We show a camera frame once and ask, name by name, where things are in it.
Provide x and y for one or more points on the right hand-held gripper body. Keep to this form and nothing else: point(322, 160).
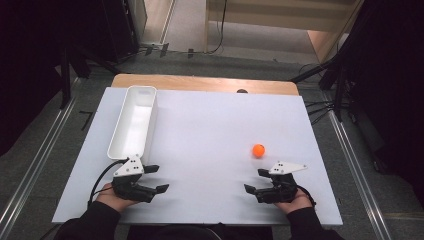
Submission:
point(280, 190)

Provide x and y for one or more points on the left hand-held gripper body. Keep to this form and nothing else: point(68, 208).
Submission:
point(130, 186)

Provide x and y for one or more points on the orange ball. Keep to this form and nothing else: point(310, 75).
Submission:
point(258, 150)

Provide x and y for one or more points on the white plastic bin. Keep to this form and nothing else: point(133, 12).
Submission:
point(133, 126)

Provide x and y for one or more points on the person's right hand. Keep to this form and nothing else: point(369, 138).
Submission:
point(296, 202)

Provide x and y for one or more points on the person's left hand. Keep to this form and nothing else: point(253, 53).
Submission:
point(111, 200)

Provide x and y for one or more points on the white board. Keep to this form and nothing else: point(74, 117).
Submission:
point(206, 133)

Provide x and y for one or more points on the dark round table grommet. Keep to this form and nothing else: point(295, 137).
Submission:
point(242, 91)

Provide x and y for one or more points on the wooden table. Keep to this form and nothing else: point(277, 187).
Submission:
point(200, 82)

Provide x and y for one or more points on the black metal stand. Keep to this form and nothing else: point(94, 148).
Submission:
point(65, 76)
point(338, 83)

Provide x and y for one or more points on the dark equipment rack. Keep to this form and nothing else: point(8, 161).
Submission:
point(123, 26)

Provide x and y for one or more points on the black curtain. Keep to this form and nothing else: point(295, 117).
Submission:
point(26, 50)
point(393, 83)

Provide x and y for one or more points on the light wooden cabinet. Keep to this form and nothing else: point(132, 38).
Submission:
point(266, 16)

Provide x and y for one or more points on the metal floor rail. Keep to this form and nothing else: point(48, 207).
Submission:
point(36, 156)
point(361, 173)

